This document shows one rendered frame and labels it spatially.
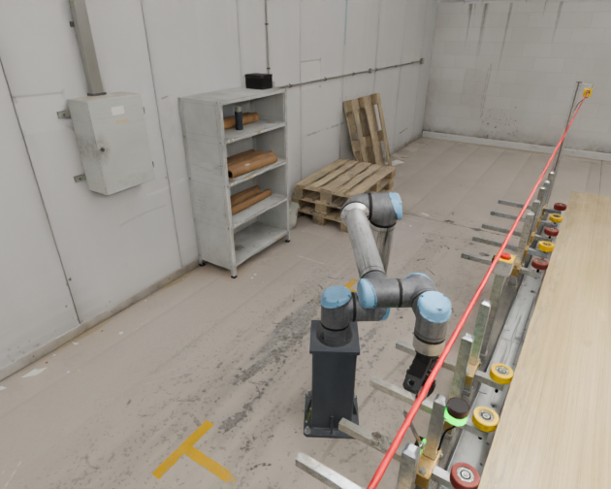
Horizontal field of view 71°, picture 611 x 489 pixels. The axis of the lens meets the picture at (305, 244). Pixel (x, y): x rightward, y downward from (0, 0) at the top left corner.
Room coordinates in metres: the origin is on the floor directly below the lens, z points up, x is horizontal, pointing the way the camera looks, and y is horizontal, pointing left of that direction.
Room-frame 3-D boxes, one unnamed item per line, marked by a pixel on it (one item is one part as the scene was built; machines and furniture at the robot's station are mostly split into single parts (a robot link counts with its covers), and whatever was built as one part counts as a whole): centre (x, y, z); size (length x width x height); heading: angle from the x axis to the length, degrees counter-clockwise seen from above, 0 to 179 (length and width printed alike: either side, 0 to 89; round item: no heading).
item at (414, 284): (1.10, -0.35, 1.33); 0.12 x 0.12 x 0.09; 2
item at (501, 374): (1.21, -0.74, 0.85); 0.08 x 0.08 x 0.11
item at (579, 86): (3.20, -1.98, 1.20); 0.15 x 0.12 x 1.00; 146
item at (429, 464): (0.86, -0.38, 0.85); 0.14 x 0.06 x 0.05; 146
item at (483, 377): (1.32, -0.58, 0.84); 0.44 x 0.03 x 0.04; 56
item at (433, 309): (0.98, -0.36, 1.32); 0.10 x 0.09 x 0.12; 2
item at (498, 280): (1.52, -0.81, 0.93); 0.05 x 0.05 x 0.45; 56
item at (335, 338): (1.78, -0.15, 0.65); 0.19 x 0.19 x 0.10
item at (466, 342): (1.09, -0.53, 0.93); 0.04 x 0.04 x 0.48; 56
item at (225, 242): (3.81, 0.59, 0.78); 0.90 x 0.45 x 1.55; 147
